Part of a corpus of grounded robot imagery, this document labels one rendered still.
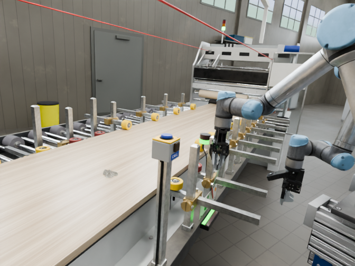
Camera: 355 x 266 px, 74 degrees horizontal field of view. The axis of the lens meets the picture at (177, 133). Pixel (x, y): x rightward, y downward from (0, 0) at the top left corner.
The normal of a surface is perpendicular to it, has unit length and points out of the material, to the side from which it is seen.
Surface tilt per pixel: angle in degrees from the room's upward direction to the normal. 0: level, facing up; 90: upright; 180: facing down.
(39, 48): 90
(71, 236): 0
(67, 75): 90
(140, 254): 0
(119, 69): 90
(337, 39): 83
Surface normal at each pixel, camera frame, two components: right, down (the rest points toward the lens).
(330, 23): -0.77, 0.00
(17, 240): 0.07, -0.96
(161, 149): -0.47, 0.21
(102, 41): 0.61, 0.26
